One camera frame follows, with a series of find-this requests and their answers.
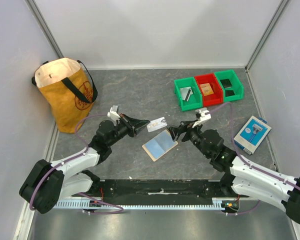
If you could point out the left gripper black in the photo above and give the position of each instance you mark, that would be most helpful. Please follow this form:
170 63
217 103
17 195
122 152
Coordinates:
135 125

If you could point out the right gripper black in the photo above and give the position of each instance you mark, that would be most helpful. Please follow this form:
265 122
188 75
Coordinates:
188 131

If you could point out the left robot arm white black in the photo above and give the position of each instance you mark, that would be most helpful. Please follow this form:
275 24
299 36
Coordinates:
49 182

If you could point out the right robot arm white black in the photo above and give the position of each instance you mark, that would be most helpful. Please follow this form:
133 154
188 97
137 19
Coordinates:
242 176

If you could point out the silver card in bin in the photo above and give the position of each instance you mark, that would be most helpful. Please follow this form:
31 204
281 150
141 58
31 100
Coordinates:
183 92

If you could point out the orange card in bin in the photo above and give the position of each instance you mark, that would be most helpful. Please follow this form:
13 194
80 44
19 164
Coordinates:
207 91

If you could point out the black card lower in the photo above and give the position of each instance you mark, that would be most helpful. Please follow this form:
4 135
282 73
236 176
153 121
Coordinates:
229 93

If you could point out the black card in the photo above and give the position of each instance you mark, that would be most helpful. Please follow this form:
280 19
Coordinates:
226 83
229 93

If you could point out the black card upper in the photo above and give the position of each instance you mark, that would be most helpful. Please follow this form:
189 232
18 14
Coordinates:
226 83

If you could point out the left green plastic bin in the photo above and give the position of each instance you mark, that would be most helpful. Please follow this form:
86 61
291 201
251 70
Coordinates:
195 101

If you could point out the green plastic bin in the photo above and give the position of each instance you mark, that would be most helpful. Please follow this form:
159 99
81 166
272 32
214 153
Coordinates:
195 101
233 89

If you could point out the red plastic bin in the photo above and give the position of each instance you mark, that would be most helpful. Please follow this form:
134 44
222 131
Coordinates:
217 96

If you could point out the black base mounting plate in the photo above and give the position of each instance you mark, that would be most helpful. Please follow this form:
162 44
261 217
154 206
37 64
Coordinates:
159 191

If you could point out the right green plastic bin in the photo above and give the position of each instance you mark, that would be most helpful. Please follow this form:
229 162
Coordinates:
233 89

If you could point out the blue razor package box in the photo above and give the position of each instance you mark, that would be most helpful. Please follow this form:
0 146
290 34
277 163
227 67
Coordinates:
252 134

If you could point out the yellow paper tote bag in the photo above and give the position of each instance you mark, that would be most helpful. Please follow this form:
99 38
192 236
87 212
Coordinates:
69 88

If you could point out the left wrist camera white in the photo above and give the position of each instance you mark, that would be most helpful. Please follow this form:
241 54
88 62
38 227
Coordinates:
113 113

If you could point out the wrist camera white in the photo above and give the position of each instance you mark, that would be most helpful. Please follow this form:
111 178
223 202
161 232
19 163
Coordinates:
113 113
203 115

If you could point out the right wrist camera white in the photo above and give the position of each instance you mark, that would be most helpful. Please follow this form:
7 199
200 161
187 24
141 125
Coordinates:
203 115

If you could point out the slotted cable duct rail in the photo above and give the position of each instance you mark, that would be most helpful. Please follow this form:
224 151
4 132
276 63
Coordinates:
86 204

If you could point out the aluminium frame profile rail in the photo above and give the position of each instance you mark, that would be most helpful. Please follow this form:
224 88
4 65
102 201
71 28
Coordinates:
256 220

